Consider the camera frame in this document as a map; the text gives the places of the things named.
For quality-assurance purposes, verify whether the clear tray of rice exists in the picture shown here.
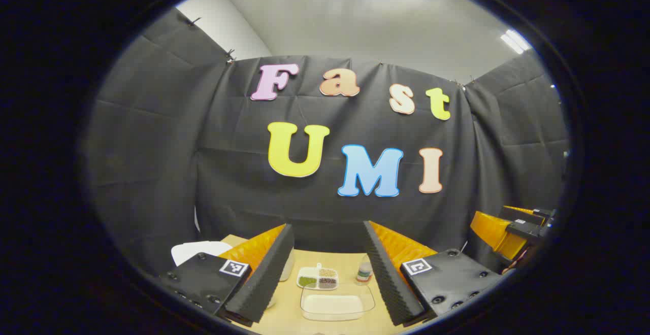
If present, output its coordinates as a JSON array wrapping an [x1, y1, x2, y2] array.
[[300, 283, 376, 322]]

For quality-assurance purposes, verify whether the white divided dish of grains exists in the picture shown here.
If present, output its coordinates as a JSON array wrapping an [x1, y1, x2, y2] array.
[[297, 263, 339, 291]]

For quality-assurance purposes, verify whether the clear plastic bottle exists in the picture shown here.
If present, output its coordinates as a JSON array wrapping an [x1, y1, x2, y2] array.
[[355, 255, 374, 286]]

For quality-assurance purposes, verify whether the ceiling light panel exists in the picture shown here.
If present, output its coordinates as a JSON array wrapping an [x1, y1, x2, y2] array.
[[500, 29, 532, 54]]

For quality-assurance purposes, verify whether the black backdrop cloth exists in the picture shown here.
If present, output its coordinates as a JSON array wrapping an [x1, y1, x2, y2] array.
[[84, 8, 572, 280]]

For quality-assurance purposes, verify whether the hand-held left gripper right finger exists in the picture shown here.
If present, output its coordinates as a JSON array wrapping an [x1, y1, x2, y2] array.
[[362, 220, 504, 327]]

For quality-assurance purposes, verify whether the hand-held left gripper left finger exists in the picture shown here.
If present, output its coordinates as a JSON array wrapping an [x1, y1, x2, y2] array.
[[156, 223, 295, 325]]

